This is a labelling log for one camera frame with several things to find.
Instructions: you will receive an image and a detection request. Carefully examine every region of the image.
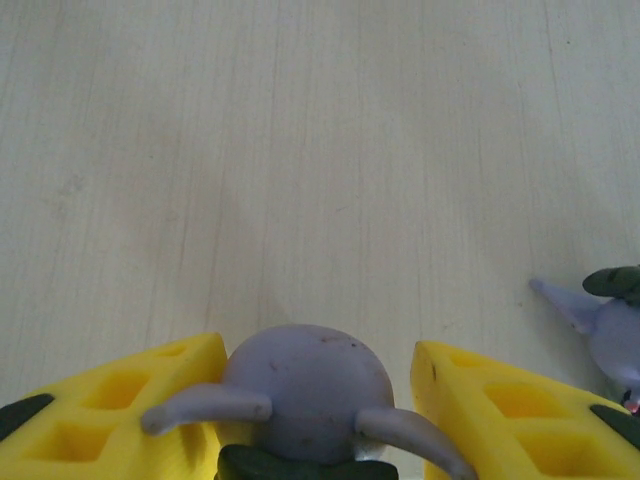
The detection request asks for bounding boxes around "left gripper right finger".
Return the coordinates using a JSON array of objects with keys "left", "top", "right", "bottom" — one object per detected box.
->
[{"left": 410, "top": 339, "right": 640, "bottom": 480}]

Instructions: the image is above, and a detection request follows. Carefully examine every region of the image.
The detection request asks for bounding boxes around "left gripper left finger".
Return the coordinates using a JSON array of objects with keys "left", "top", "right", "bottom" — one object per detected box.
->
[{"left": 0, "top": 332, "right": 227, "bottom": 480}]

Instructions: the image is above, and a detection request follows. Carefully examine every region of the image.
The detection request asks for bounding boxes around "lilac horned figurine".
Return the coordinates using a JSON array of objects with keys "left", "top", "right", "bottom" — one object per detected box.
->
[{"left": 141, "top": 323, "right": 477, "bottom": 480}]

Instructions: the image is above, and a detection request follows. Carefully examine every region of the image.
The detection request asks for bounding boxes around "lilac figurine with dark bow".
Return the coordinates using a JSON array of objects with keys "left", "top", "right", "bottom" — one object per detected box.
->
[{"left": 528, "top": 263, "right": 640, "bottom": 416}]

